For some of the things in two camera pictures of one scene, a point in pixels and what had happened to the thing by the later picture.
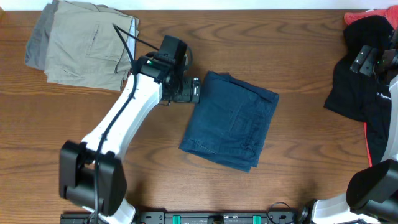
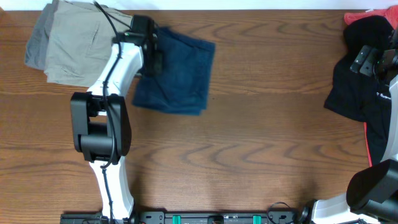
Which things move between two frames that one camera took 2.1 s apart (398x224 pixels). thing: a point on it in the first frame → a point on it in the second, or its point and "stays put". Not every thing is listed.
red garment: [390, 13] stays put
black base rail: [203, 217] stays put
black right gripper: [366, 61] stays put
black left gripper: [188, 96] → [159, 66]
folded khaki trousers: [84, 49] stays put
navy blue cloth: [230, 122] → [183, 86]
